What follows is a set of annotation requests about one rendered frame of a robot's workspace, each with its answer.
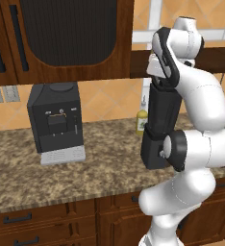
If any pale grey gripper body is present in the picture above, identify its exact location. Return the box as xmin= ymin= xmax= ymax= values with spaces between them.
xmin=146 ymin=52 xmax=166 ymax=79

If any black blender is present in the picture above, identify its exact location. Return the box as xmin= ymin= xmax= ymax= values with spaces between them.
xmin=139 ymin=77 xmax=184 ymax=171

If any dark wooden shelf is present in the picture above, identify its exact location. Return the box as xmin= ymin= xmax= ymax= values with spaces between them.
xmin=130 ymin=46 xmax=225 ymax=80

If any yellow-green bottle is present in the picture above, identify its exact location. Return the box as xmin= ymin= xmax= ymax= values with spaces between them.
xmin=135 ymin=95 xmax=149 ymax=136

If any wooden door with dark panel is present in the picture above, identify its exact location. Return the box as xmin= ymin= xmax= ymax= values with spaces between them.
xmin=0 ymin=0 xmax=136 ymax=86

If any black coffee machine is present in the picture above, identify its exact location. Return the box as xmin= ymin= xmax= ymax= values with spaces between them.
xmin=26 ymin=81 xmax=87 ymax=166

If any wooden lower cupboard door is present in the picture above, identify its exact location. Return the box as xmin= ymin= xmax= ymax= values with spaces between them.
xmin=177 ymin=193 xmax=225 ymax=246
xmin=97 ymin=209 xmax=155 ymax=246

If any wide wooden drawer front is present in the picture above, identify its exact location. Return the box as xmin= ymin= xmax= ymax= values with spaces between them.
xmin=0 ymin=217 xmax=98 ymax=246
xmin=0 ymin=198 xmax=97 ymax=233

